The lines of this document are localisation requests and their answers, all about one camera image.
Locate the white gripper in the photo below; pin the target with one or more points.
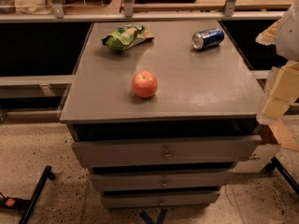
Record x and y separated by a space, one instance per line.
289 36

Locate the blue pepsi can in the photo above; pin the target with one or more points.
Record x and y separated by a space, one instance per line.
207 38

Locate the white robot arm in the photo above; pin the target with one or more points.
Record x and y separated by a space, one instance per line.
287 43

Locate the red apple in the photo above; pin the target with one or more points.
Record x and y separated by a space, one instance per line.
144 84

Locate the cardboard box on floor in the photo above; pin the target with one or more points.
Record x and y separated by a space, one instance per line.
275 137

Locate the black stand leg right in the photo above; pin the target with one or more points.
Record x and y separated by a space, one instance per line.
287 176

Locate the black stand leg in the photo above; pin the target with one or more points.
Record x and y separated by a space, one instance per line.
287 176
27 207

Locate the grey drawer cabinet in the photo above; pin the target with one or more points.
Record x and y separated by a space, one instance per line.
208 93

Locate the top grey drawer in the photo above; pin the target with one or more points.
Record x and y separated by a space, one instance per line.
141 152

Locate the grey drawer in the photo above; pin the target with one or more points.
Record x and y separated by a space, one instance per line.
162 180
141 152
160 199

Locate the green chip bag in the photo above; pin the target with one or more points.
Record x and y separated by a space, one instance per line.
126 37

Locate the middle grey drawer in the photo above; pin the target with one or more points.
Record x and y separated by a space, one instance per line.
162 180

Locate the bottom grey drawer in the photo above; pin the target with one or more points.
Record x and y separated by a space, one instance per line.
160 199

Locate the black stand leg left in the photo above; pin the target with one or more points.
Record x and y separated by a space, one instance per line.
27 207

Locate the metal shelf rail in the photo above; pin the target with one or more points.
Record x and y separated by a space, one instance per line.
147 16

